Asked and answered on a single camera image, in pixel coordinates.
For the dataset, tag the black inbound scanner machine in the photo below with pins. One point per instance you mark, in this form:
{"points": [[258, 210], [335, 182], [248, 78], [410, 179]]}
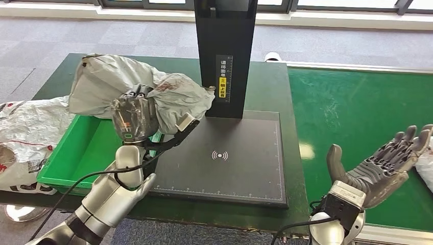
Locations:
{"points": [[236, 142]]}

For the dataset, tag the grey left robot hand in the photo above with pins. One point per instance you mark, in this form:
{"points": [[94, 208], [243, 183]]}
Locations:
{"points": [[135, 118]]}

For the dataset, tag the grey poly parcel red stain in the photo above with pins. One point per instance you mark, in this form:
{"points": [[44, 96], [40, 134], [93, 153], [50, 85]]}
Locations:
{"points": [[101, 84]]}

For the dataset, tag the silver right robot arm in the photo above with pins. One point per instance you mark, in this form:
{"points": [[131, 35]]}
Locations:
{"points": [[326, 233]]}

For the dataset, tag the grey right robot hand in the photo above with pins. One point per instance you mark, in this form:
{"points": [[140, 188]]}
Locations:
{"points": [[379, 175]]}

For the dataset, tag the white woven sack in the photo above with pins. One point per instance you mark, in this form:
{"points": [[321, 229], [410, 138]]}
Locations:
{"points": [[30, 128]]}

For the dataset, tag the black yellow label sticker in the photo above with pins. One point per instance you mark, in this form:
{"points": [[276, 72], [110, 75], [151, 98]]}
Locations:
{"points": [[224, 77]]}

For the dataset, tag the green conveyor belt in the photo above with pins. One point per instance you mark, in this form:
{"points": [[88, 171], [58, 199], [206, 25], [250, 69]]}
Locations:
{"points": [[355, 101]]}

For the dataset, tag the grey poly parcel brown stain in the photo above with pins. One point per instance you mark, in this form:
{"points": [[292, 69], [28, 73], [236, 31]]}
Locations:
{"points": [[426, 165]]}

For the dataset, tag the green plastic crate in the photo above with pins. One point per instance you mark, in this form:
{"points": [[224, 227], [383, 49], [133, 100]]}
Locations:
{"points": [[84, 148]]}

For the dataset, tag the dark green table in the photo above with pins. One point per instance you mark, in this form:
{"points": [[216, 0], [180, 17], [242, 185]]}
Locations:
{"points": [[270, 84]]}

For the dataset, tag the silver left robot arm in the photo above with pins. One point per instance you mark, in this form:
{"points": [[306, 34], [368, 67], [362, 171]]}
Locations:
{"points": [[108, 203]]}

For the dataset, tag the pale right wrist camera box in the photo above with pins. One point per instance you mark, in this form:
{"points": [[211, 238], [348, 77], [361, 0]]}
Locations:
{"points": [[341, 203]]}

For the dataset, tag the chrome round stand base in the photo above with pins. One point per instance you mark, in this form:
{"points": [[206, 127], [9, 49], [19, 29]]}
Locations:
{"points": [[23, 213]]}

